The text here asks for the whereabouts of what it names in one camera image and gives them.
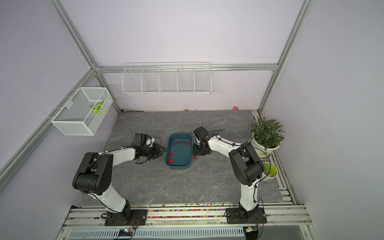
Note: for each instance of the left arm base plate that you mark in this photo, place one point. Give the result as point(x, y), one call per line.
point(135, 217)

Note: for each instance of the white mesh basket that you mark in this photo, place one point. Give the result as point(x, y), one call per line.
point(76, 118)

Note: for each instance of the green item in basket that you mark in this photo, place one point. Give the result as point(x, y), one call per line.
point(98, 109)

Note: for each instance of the large potted green plant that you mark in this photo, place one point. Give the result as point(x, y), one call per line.
point(267, 136)

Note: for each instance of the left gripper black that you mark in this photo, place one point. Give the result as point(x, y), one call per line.
point(157, 151)

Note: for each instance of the white wire wall shelf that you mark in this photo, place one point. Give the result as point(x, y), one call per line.
point(173, 78)

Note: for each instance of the aluminium rail base frame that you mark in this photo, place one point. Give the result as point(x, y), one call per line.
point(214, 215)

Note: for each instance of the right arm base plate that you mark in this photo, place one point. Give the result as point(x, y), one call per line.
point(240, 216)

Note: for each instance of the small potted succulent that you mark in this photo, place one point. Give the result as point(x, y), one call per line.
point(270, 172)

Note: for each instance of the teal plastic storage box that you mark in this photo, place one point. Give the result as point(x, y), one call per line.
point(181, 145)

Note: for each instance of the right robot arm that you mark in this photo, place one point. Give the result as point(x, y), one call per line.
point(246, 163)

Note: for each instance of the white ventilation grille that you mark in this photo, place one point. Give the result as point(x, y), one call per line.
point(158, 233)

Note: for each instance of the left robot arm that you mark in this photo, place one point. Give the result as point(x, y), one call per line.
point(94, 175)

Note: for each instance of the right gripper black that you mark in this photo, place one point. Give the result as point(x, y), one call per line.
point(195, 151)

